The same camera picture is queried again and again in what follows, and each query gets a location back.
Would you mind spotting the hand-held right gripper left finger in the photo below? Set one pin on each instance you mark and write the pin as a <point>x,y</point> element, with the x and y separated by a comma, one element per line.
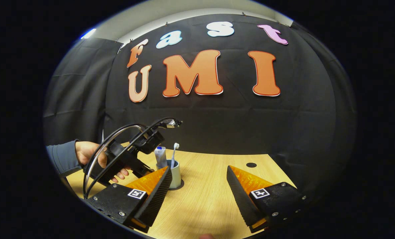
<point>157,196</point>

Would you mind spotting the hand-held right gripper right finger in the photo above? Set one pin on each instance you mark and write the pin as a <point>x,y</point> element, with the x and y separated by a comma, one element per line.
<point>239,196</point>

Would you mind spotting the dark brown round coaster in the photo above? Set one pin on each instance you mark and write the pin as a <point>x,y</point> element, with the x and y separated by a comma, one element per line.
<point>181,185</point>

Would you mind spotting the white toothpaste tube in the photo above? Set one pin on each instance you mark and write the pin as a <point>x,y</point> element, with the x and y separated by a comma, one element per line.
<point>160,156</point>

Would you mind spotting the ceiling light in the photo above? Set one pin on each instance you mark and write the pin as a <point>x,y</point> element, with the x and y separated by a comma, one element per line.
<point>88,33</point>

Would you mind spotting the wooden desktop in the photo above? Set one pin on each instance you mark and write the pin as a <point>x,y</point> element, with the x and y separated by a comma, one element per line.
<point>204,186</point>

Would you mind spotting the white toothbrush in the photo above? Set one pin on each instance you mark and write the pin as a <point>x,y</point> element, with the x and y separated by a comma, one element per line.
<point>174,154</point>

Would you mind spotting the pale blue cup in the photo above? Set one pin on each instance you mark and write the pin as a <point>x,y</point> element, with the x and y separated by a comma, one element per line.
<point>176,174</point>

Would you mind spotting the black backdrop cloth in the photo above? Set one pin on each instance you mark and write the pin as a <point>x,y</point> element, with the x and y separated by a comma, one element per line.
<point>234,126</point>

